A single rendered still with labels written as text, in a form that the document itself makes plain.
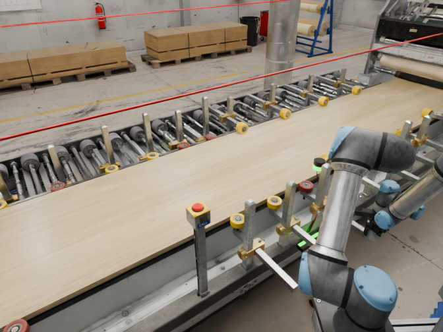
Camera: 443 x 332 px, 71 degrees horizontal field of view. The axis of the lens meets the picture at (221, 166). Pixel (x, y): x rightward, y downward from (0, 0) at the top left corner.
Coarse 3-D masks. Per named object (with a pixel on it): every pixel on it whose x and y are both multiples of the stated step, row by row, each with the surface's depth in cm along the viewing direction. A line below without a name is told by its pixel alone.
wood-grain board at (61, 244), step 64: (256, 128) 243; (320, 128) 243; (384, 128) 242; (64, 192) 178; (128, 192) 177; (192, 192) 177; (256, 192) 177; (0, 256) 140; (64, 256) 139; (128, 256) 139; (0, 320) 115
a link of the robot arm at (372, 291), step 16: (352, 272) 89; (368, 272) 87; (384, 272) 88; (352, 288) 86; (368, 288) 83; (384, 288) 84; (352, 304) 86; (368, 304) 83; (384, 304) 81; (368, 320) 86; (384, 320) 86
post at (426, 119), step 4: (428, 116) 204; (424, 120) 206; (428, 120) 204; (424, 124) 207; (428, 124) 208; (420, 128) 210; (424, 128) 208; (420, 132) 211; (424, 132) 210; (416, 136) 214; (420, 136) 212; (424, 136) 213; (416, 148) 217; (416, 152) 218
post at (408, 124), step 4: (408, 120) 192; (404, 124) 193; (408, 124) 191; (412, 124) 192; (404, 128) 194; (408, 128) 192; (404, 132) 195; (408, 132) 194; (404, 136) 195; (388, 176) 213; (392, 176) 213
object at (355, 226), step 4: (300, 192) 186; (304, 192) 183; (308, 196) 182; (312, 196) 180; (312, 200) 180; (352, 220) 163; (352, 224) 161; (356, 224) 161; (352, 228) 161; (356, 228) 159; (360, 228) 158; (364, 228) 158; (356, 232) 160; (360, 232) 158; (364, 236) 157
